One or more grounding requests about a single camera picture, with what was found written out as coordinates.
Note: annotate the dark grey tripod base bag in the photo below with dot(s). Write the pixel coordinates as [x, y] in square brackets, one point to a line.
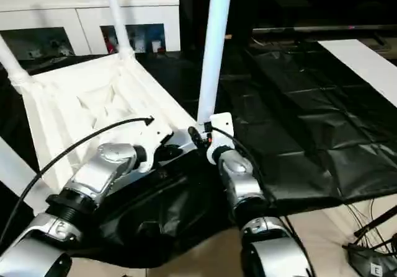
[363, 258]

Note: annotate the white square letter label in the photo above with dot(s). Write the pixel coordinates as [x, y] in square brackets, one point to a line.
[377, 269]

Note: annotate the black tripod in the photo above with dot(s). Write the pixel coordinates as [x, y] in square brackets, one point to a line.
[375, 222]

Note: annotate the black work surface mat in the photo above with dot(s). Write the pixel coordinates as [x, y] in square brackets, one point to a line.
[310, 119]

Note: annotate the white flat board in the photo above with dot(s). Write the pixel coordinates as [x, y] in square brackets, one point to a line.
[363, 66]

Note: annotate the white plastic table top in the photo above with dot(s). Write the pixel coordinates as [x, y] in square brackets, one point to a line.
[77, 81]

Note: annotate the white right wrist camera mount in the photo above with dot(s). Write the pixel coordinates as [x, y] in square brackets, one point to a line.
[221, 125]

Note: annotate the black metal bar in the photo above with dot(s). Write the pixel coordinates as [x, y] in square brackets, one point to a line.
[325, 29]

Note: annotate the white glass-door cabinet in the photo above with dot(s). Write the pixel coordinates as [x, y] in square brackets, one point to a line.
[93, 13]

